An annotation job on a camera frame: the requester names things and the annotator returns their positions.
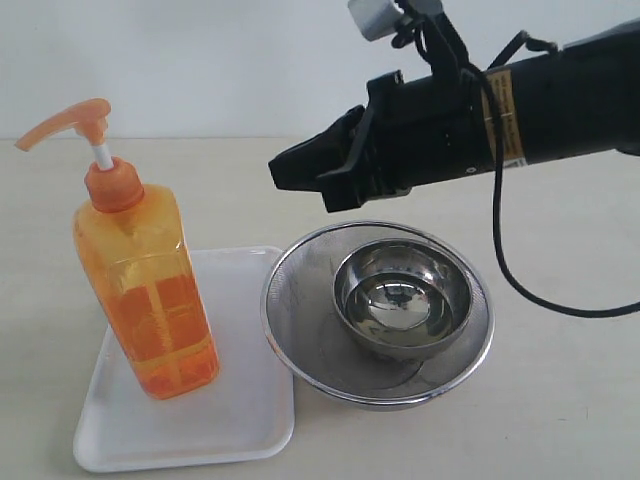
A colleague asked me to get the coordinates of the small stainless steel bowl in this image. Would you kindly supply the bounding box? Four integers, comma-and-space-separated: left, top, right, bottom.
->
332, 237, 474, 361

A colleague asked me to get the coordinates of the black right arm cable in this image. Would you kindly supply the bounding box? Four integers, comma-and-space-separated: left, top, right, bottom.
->
389, 0, 640, 319

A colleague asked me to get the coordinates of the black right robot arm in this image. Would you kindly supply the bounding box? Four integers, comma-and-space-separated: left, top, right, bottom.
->
269, 20, 639, 212

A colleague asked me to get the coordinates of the white rectangular plastic tray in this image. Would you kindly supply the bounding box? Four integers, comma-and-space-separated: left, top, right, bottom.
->
73, 246, 295, 473

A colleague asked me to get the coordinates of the steel mesh colander basket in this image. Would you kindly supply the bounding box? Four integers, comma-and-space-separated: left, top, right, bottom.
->
261, 220, 495, 411

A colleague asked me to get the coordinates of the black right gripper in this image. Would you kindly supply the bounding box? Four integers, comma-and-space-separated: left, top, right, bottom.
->
268, 70, 488, 213

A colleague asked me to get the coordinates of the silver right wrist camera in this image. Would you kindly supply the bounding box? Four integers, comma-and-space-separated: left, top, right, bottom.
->
347, 0, 411, 42

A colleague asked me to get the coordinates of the orange pump soap bottle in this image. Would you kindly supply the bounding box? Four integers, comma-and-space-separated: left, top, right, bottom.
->
16, 98, 220, 400

